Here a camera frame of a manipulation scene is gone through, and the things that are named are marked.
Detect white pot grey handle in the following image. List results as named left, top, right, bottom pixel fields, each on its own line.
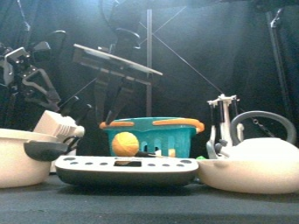
left=0, top=128, right=71, bottom=189

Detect dark metal frame bar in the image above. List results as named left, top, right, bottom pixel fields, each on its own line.
left=266, top=8, right=293, bottom=119

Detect white grey toy kitchen scale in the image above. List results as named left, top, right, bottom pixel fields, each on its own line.
left=54, top=155, right=202, bottom=188

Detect orange ball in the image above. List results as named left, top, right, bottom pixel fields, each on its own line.
left=111, top=131, right=142, bottom=158

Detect teal basket orange handles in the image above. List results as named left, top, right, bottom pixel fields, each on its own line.
left=98, top=116, right=207, bottom=159

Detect white kettle grey handle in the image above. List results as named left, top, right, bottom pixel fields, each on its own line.
left=197, top=110, right=299, bottom=195

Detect thin metal frame pole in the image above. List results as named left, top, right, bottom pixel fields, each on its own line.
left=146, top=8, right=155, bottom=117

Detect black-handled toy knife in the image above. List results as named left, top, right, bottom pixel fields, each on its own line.
left=77, top=103, right=95, bottom=123
left=58, top=95, right=82, bottom=117

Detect thin diagonal brace wire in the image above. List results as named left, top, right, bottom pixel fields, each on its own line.
left=139, top=5, right=226, bottom=95

